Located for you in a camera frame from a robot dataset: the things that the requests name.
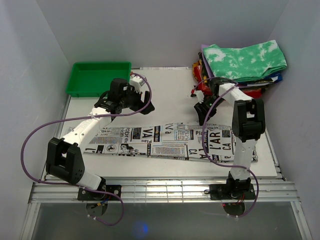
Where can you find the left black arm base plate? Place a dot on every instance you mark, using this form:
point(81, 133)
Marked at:
point(85, 195)

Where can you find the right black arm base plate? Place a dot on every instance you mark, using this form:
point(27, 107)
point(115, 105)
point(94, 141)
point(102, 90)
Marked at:
point(223, 192)

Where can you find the green plastic tray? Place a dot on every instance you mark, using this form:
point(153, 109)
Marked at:
point(91, 79)

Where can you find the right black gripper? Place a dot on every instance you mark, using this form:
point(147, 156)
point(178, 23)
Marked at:
point(199, 108)

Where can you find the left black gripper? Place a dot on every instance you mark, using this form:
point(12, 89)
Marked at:
point(140, 105)

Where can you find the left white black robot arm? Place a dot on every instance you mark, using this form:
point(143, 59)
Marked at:
point(65, 155)

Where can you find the newspaper print trousers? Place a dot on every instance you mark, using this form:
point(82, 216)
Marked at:
point(177, 141)

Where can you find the yellow black folded trousers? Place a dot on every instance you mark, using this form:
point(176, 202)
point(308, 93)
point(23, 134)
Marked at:
point(199, 70)

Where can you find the red folded trousers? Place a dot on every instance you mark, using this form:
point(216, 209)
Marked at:
point(254, 93)

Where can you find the blue folded trousers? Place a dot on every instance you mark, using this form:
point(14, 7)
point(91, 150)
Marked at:
point(273, 78)

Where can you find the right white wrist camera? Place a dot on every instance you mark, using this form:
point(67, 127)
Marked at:
point(198, 94)

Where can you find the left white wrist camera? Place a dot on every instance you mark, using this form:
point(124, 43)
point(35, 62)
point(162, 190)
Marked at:
point(137, 82)

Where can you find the aluminium frame rail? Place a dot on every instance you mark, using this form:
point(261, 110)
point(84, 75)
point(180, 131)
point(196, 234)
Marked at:
point(163, 191)

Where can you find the green tie-dye folded trousers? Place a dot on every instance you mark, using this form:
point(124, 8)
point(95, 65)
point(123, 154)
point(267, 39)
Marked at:
point(245, 64)

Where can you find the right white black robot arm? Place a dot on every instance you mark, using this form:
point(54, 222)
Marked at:
point(248, 124)

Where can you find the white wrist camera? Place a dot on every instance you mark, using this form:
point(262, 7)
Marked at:
point(137, 82)
point(198, 94)

